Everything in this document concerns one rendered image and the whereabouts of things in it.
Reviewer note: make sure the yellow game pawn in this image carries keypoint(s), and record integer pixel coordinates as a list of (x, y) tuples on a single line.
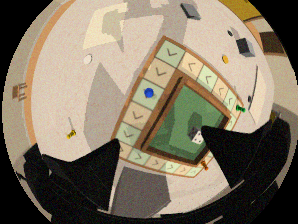
[(71, 134)]

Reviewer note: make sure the blue pawn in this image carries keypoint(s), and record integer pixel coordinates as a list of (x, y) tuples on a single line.
[(149, 92)]

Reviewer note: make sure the green pawn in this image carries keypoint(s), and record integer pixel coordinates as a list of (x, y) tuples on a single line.
[(239, 108)]

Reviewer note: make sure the white die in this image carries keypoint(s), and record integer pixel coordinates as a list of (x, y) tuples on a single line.
[(195, 135)]

